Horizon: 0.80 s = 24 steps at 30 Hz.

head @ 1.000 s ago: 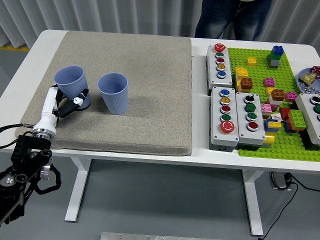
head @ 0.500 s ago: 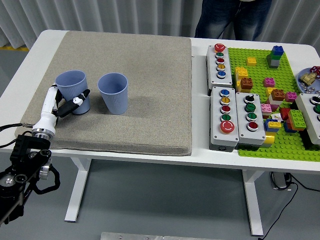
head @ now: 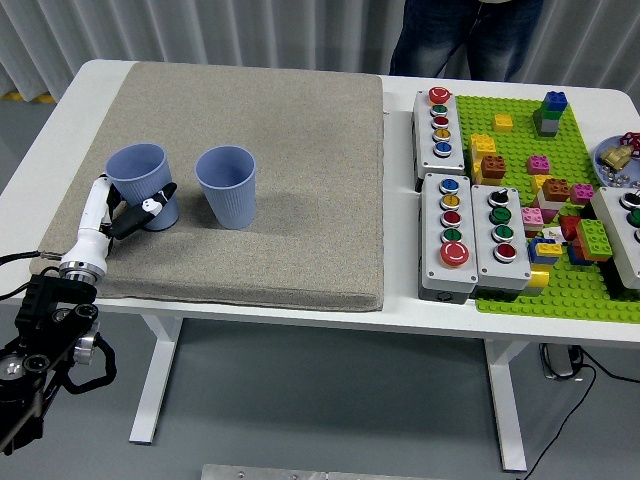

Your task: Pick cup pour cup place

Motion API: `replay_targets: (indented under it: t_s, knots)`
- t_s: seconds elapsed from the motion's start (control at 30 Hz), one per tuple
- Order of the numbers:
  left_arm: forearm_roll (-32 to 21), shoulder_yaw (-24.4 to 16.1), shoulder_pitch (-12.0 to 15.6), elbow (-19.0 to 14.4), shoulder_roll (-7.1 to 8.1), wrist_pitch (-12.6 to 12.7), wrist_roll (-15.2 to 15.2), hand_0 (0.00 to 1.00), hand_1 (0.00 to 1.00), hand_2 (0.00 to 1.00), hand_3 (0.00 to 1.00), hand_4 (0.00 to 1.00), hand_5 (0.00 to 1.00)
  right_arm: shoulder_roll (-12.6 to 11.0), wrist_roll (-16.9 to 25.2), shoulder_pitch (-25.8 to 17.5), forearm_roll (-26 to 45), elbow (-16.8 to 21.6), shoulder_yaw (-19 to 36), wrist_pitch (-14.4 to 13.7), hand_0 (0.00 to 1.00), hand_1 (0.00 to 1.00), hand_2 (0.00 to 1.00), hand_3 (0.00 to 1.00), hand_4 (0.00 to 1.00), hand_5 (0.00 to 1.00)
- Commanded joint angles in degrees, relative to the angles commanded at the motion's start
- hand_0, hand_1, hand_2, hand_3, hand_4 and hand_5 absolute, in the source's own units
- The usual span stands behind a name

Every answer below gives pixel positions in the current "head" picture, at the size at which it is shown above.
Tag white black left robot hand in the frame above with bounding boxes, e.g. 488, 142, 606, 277
58, 173, 179, 275

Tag blue ribbed plastic cup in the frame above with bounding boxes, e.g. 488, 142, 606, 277
105, 143, 180, 232
194, 145, 258, 231

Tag white table leg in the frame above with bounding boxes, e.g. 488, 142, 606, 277
128, 313, 184, 445
483, 339, 529, 472

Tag grey-brown fabric mat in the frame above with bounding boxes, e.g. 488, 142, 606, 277
30, 61, 386, 313

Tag white pleated curtain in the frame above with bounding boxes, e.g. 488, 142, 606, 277
0, 0, 640, 109

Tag grey five-button box, large red mushroom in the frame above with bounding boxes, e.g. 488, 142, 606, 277
417, 172, 480, 303

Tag grey five-button box, small red mushroom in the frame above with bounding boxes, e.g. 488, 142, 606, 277
411, 86, 467, 193

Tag person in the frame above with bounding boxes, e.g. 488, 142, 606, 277
389, 0, 546, 83

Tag brown brick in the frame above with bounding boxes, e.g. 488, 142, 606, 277
541, 177, 570, 202
480, 154, 507, 180

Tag grey button box, black knob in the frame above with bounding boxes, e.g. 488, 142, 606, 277
471, 183, 532, 301

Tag green studded baseplate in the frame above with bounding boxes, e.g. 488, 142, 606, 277
453, 93, 640, 325

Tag blue yellow brick stack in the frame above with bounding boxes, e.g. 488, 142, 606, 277
528, 236, 564, 265

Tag blue green grey brick tower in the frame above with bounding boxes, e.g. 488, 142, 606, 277
532, 90, 570, 139

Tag red brick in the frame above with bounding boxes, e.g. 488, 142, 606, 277
558, 214, 582, 242

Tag grey power adapter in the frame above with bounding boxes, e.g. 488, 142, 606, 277
538, 343, 584, 382

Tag green brick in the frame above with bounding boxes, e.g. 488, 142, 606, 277
574, 218, 614, 259

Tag white button box, black base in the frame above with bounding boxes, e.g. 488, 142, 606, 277
582, 185, 640, 301

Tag brass fitting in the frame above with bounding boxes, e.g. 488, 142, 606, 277
599, 144, 632, 170

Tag blue plate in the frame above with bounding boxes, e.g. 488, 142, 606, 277
593, 135, 640, 187

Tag black floor cable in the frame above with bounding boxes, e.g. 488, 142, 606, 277
522, 362, 599, 476
579, 347, 640, 385

